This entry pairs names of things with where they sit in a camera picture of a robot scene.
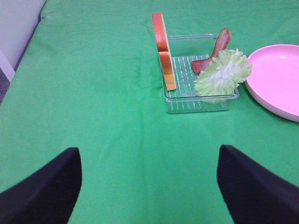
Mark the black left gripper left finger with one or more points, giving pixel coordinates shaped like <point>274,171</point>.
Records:
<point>47,196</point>

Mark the red ham slice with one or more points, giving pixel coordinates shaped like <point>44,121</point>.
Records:
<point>221,43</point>

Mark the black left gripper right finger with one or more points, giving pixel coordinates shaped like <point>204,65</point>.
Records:
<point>253,194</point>

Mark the green tablecloth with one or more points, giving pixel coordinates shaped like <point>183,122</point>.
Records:
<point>90,78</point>

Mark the pink plate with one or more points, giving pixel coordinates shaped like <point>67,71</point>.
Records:
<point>274,80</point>

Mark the green lettuce leaf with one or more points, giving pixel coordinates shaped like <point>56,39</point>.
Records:
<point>223,74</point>

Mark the bread slice orange crust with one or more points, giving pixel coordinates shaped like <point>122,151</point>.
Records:
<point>163,48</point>

